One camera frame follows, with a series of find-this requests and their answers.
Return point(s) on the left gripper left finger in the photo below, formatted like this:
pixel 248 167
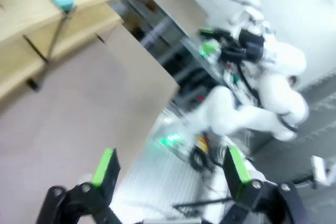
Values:
pixel 105 182

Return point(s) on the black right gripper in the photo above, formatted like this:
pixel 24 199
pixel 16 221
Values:
pixel 250 45

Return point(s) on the white power strip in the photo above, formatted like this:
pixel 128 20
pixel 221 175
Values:
pixel 321 170

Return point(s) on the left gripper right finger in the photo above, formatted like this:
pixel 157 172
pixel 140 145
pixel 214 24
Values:
pixel 236 174

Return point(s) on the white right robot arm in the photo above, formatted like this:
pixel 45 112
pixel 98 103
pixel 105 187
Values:
pixel 275 95

